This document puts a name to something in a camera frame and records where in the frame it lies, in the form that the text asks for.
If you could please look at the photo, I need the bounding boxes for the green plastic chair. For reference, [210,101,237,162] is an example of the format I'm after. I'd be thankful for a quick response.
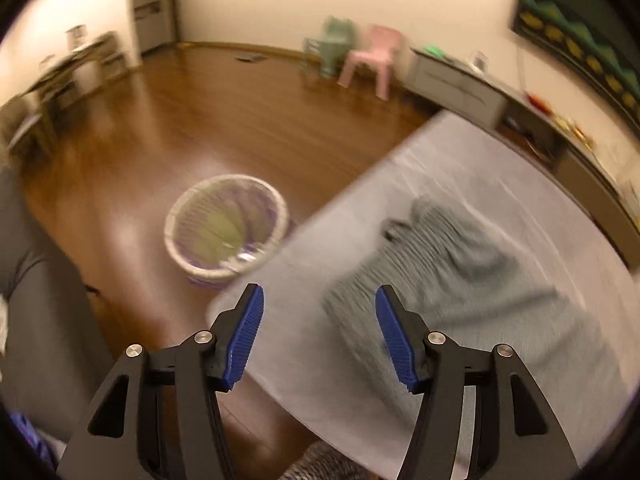
[302,15,356,79]

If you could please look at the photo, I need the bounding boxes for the white wardrobe door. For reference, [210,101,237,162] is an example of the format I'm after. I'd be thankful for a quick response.
[132,0,175,54]

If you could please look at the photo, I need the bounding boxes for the grey sofa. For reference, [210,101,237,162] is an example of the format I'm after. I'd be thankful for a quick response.
[1,166,114,441]

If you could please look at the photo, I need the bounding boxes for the long low TV cabinet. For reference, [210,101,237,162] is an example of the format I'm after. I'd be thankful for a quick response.
[405,48,639,271]

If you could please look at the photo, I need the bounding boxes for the grey sweatpants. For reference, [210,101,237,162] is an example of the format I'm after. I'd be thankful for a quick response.
[322,197,628,453]

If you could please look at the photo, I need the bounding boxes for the wooden side desk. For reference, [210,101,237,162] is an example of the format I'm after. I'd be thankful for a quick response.
[1,30,129,158]

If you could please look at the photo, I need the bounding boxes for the dark framed wall picture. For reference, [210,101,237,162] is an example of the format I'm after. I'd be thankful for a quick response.
[511,0,639,130]

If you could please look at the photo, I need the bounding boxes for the grey bed sheet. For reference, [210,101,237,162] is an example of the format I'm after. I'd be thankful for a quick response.
[207,109,640,476]

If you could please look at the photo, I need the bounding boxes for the white woven laundry basket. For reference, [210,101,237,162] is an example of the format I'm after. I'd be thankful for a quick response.
[164,174,293,288]

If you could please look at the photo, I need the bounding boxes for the pink plastic chair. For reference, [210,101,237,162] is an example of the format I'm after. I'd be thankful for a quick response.
[338,25,404,101]

